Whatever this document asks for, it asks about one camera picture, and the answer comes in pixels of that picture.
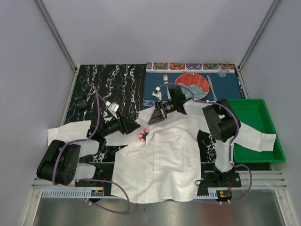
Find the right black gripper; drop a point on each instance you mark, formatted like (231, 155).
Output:
(158, 116)

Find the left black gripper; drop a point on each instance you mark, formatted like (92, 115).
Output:
(127, 126)

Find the pink flower brooch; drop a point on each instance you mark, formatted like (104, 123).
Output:
(143, 135)

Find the white button-up shirt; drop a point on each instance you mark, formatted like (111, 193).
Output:
(165, 166)

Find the black display frame box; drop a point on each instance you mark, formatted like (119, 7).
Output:
(80, 102)

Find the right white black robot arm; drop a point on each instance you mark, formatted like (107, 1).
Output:
(222, 122)

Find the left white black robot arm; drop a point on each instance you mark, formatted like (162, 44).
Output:
(59, 163)

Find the silver fork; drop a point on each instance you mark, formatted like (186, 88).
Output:
(165, 79)

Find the red floral plate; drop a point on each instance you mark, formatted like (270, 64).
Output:
(195, 83)

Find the silver table knife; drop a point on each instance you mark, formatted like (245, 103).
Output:
(212, 88)

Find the blue patterned placemat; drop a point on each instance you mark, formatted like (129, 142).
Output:
(226, 87)

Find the clear drinking glass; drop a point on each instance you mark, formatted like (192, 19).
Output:
(223, 70)

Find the green plastic tray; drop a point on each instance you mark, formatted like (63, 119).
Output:
(257, 141)

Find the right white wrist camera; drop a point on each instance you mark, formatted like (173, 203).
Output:
(157, 93)

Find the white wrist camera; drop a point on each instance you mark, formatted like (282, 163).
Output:
(113, 108)
(157, 93)

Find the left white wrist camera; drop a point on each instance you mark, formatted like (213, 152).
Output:
(113, 108)

